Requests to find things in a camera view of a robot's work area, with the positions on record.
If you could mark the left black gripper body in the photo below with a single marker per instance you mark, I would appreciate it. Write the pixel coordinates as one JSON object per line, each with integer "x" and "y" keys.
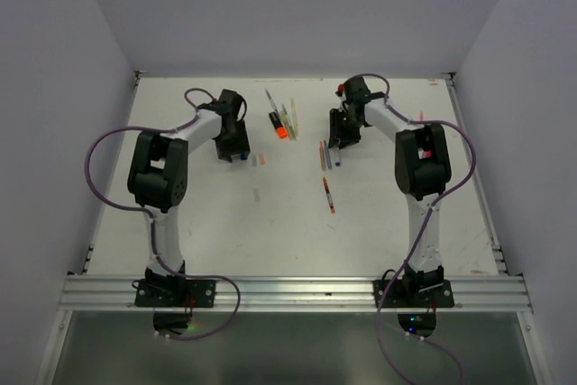
{"x": 233, "y": 142}

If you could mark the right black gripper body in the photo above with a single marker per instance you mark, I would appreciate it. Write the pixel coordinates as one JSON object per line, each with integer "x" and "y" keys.
{"x": 344, "y": 126}

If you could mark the blue cap white marker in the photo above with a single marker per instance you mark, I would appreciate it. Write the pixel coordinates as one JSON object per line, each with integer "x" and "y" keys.
{"x": 337, "y": 157}

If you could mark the orange ink pen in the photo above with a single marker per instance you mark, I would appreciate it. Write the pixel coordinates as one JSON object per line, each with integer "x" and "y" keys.
{"x": 322, "y": 156}

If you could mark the light blue pen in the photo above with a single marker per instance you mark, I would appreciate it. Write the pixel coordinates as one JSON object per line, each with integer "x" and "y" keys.
{"x": 328, "y": 161}

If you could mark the black orange highlighter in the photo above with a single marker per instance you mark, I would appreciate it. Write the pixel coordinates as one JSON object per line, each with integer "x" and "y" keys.
{"x": 278, "y": 126}

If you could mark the red ink pen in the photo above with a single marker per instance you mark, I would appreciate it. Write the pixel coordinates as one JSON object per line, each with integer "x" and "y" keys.
{"x": 328, "y": 195}

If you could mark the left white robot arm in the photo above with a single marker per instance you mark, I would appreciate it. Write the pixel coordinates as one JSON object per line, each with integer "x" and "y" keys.
{"x": 158, "y": 176}

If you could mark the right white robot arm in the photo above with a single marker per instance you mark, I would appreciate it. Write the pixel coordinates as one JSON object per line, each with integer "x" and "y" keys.
{"x": 422, "y": 167}

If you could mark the grey thin pen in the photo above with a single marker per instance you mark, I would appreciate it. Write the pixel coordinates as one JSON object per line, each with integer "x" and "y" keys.
{"x": 272, "y": 103}

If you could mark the yellow pen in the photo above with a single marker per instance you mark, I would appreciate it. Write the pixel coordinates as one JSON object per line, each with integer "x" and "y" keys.
{"x": 288, "y": 124}
{"x": 294, "y": 117}

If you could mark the black pink highlighter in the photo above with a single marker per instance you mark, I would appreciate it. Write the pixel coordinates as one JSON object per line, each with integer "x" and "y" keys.
{"x": 424, "y": 154}

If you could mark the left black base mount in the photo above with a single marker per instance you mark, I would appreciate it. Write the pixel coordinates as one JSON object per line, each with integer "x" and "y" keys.
{"x": 155, "y": 290}

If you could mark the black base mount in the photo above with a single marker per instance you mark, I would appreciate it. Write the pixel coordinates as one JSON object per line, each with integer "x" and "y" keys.
{"x": 155, "y": 290}
{"x": 415, "y": 289}

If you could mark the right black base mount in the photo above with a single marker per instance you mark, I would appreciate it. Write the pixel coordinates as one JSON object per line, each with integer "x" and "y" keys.
{"x": 415, "y": 289}

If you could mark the aluminium front rail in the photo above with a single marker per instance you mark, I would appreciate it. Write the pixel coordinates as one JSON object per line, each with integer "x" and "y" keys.
{"x": 489, "y": 294}

